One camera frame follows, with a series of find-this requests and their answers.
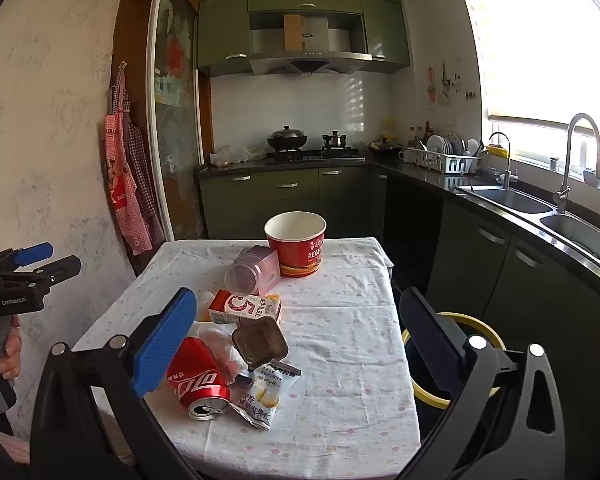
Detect black gas stove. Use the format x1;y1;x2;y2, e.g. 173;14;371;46
264;147;367;163

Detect white paper towel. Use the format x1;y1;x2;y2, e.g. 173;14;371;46
187;320;252;382

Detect steel range hood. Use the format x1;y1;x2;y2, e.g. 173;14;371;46
248;12;372;77

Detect clear plastic bag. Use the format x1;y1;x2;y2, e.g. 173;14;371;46
208;144;266;167

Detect person's left hand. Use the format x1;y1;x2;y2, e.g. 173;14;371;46
0;316;22;383

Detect black wok with lid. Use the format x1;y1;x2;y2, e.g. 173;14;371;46
267;125;309;152

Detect red soda can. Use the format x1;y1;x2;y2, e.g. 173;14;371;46
166;336;231;421

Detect red paper noodle bowl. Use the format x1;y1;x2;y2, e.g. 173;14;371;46
264;211;327;279

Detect orange bumpy plastic piece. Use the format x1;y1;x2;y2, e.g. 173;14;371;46
195;290;216;322

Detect white dish rack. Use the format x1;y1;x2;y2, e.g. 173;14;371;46
408;146;481;175

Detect red and white milk carton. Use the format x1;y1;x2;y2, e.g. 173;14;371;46
209;289;283;327

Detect white window blind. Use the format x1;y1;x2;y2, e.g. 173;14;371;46
457;0;600;133

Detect small steel faucet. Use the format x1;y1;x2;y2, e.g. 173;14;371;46
488;131;519;190

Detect group of sauce bottles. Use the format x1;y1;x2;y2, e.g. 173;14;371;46
407;120;434;149

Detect steel double sink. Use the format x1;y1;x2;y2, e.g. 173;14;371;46
454;183;600;277

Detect pink cardboard box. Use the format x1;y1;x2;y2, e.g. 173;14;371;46
224;245;281;296

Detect tall steel faucet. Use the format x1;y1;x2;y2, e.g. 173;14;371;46
552;112;600;214

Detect hanging kitchen utensils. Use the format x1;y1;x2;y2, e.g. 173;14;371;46
426;62;451;106

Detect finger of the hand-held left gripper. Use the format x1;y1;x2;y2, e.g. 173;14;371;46
12;255;82;289
0;242;55;273

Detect yellow-rimmed blue waste bin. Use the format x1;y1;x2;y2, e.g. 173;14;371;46
401;312;507;409

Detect person's pink garment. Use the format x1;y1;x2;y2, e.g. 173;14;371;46
0;432;32;465

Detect row of white plates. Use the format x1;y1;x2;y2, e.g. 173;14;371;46
426;133;465;157

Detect frosted glass sliding door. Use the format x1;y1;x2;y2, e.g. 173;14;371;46
146;0;207;242

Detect white dotted tablecloth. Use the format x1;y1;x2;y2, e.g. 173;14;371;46
72;237;422;467

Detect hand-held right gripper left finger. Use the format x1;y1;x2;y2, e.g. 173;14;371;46
29;287;201;480

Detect white and blue snack packet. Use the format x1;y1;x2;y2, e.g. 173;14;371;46
229;362;302;432

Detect green wall cabinets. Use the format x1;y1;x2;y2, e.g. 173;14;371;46
196;0;411;77

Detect pink checked apron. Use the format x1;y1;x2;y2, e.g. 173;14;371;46
103;62;154;256

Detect brown cardboard piece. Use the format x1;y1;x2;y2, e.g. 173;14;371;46
283;14;305;53

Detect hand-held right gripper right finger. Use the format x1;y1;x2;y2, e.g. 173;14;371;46
397;287;573;480

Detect brown plastic tray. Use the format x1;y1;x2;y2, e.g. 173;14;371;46
231;316;290;369

